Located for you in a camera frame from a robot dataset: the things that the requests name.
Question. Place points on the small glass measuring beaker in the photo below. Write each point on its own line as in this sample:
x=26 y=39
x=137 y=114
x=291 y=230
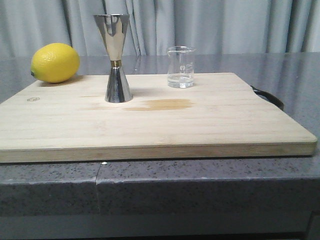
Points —
x=180 y=72

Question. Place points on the steel double jigger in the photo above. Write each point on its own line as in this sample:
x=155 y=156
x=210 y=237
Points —
x=113 y=29

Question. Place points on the light wooden cutting board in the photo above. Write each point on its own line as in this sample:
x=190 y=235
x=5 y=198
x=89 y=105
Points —
x=220 y=116

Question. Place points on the grey pleated curtain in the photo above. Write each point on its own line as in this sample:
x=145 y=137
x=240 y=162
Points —
x=211 y=26

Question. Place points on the yellow lemon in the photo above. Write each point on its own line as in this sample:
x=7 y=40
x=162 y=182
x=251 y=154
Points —
x=55 y=63

